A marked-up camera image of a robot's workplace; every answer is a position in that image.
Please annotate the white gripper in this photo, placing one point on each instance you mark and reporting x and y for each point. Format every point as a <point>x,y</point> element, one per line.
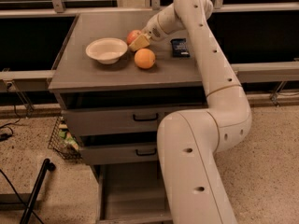
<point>152,28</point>

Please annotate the red apple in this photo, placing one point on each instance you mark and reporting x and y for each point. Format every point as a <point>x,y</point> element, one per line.
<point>132,35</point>

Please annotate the white bowl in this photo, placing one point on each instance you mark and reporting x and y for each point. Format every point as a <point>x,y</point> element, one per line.
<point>106,50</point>

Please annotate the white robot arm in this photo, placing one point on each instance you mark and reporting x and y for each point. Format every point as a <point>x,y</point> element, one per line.
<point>188,139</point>

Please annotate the grey drawer cabinet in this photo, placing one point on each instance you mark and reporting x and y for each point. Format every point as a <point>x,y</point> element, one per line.
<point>82,83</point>

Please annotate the grey top drawer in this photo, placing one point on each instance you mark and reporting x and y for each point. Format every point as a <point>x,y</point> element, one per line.
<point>98,121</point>

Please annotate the grey middle drawer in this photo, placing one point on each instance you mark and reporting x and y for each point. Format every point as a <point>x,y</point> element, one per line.
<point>124,153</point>

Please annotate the grey open bottom drawer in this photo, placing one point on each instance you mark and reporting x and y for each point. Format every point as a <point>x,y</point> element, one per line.
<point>132,193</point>

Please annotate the orange fruit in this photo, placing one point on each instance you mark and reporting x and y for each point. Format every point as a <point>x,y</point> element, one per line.
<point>145,58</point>

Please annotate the dark blue snack bar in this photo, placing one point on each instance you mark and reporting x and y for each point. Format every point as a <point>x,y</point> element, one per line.
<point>179,48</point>

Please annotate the black stand pole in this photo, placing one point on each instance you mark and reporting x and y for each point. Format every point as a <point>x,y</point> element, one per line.
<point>47,166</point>

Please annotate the black wire basket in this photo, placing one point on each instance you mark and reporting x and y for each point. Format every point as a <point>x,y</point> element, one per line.
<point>62,142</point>

